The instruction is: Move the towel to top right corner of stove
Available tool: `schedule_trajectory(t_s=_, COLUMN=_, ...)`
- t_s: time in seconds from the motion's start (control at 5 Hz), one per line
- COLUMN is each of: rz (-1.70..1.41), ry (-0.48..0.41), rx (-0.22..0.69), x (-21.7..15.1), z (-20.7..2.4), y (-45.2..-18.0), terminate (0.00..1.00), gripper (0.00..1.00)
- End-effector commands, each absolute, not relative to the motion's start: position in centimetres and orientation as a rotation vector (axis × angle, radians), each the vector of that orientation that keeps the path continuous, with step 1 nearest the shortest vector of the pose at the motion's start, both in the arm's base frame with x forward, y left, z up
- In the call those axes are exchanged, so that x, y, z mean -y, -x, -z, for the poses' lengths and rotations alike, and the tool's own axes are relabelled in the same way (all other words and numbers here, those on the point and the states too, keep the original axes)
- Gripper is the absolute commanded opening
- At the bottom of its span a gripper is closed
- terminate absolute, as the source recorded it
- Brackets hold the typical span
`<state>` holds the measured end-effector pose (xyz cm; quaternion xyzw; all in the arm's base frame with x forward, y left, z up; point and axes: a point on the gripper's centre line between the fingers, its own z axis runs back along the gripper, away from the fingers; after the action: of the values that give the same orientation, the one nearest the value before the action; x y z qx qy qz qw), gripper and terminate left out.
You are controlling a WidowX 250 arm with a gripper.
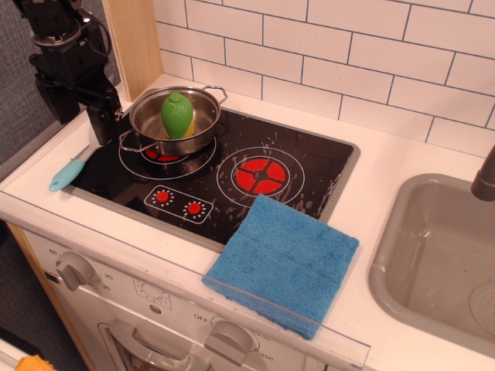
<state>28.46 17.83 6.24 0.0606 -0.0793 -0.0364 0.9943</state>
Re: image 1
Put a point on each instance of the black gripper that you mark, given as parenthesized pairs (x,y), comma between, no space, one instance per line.
(71,66)

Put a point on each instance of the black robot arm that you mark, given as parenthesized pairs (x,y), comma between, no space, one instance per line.
(54,18)

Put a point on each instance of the red left stove knob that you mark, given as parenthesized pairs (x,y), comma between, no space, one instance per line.
(162,197)

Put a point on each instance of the red stove knob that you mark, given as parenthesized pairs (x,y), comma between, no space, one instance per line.
(194,209)
(162,197)

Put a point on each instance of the black toy stove top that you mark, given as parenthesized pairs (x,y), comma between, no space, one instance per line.
(249,157)

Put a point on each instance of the red right stove knob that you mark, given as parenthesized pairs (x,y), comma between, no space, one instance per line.
(194,209)

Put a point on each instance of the blue folded towel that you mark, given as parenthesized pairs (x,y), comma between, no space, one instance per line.
(283,264)

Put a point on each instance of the orange object at corner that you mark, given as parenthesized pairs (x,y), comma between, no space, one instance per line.
(34,363)

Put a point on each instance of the stainless steel pot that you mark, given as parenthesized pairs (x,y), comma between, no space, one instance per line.
(147,130)

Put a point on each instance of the green and yellow toy corn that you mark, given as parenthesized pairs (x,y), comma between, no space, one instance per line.
(177,116)

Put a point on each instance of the wooden side panel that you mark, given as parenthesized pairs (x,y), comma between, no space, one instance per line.
(136,44)

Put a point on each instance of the grey left oven dial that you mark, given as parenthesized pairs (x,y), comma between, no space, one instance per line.
(74,270)

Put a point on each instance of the grey oven dial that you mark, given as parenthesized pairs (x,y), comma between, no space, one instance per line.
(74,270)
(230,342)

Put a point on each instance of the white toy oven front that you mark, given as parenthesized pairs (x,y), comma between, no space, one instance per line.
(123,322)

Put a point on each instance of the grey right oven dial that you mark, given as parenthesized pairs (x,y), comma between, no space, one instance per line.
(230,342)

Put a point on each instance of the grey toy sink basin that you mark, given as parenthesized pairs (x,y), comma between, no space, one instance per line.
(434,266)

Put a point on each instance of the grey faucet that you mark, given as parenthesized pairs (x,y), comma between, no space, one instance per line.
(483,186)

